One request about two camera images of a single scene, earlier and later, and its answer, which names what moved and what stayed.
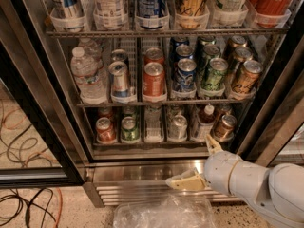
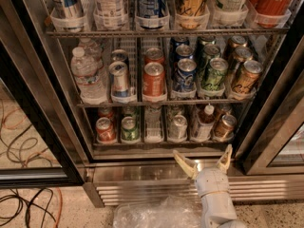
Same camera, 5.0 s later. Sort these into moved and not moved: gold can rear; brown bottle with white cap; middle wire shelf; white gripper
Moved: white gripper
Not moved: middle wire shelf; brown bottle with white cap; gold can rear
